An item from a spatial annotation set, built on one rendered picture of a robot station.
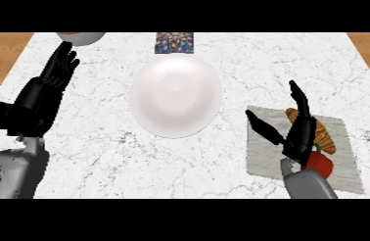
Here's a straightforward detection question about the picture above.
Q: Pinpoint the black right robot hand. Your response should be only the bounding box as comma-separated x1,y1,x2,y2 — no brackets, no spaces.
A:
244,79,320,167

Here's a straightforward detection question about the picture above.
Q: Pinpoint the grey placemat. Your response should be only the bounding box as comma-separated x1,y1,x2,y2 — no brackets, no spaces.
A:
246,105,365,195

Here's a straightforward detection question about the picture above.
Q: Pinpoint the brown croissant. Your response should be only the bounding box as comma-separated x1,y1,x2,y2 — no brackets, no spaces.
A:
283,107,337,155

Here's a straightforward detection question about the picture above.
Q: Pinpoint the grey bowl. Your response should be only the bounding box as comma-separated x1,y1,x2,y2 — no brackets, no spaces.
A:
54,32,107,47

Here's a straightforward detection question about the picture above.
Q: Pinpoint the white plate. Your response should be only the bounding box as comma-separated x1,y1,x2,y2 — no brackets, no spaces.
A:
127,53,224,139

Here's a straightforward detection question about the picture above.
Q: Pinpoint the blue patterned box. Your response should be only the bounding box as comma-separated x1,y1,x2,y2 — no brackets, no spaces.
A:
153,32,196,55

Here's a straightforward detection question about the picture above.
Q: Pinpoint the red bell pepper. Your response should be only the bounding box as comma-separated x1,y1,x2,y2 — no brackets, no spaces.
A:
300,144,334,180

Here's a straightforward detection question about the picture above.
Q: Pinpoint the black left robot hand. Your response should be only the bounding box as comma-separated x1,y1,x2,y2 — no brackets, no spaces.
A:
0,40,82,138

